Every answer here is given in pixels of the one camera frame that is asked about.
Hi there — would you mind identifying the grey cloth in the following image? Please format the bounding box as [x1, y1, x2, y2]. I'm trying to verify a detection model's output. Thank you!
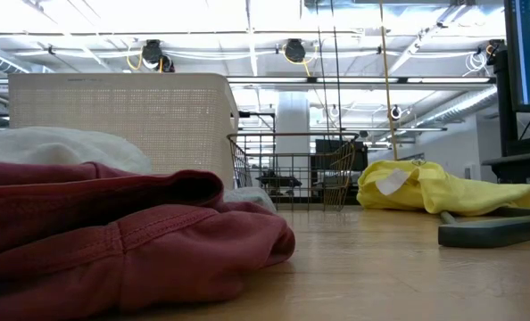
[222, 185, 278, 214]

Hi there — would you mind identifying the maroon cloth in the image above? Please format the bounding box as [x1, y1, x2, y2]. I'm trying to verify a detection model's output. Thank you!
[0, 160, 297, 321]

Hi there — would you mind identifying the yellow cloth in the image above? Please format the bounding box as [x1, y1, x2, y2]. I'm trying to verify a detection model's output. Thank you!
[356, 159, 530, 218]

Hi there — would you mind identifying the black metal rack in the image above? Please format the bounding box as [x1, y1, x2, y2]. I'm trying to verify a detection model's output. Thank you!
[236, 111, 277, 135]

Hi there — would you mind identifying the black background cabinet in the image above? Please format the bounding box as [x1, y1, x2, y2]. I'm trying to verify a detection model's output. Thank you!
[314, 138, 369, 184]

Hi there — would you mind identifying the long ceiling light strip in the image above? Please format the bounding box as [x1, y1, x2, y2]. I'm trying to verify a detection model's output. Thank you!
[225, 76, 493, 86]

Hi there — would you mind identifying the white perforated plastic bin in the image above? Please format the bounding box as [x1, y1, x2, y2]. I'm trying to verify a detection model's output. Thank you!
[6, 73, 240, 188]

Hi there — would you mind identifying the white cloth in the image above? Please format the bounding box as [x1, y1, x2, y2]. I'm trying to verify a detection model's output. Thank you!
[0, 126, 153, 176]

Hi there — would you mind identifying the grey clothes hanger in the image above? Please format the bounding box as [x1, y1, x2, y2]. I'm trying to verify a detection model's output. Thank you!
[437, 205, 530, 250]

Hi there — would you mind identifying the metal wire basket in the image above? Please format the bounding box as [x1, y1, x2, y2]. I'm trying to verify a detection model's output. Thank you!
[227, 130, 360, 212]

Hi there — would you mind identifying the thin hanging black cable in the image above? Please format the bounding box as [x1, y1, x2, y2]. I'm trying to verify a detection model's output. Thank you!
[313, 0, 331, 135]

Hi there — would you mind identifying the black ceiling cable reel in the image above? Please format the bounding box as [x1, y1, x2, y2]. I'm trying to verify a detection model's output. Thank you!
[140, 38, 176, 74]
[283, 38, 307, 64]

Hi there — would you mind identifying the hanging yellow cable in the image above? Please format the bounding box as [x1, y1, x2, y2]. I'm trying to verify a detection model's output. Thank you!
[377, 0, 401, 161]

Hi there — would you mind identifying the silver ventilation duct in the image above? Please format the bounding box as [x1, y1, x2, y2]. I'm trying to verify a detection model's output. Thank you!
[414, 86, 499, 131]

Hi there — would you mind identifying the white coiled cable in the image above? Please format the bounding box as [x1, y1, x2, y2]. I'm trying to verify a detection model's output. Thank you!
[464, 50, 490, 78]

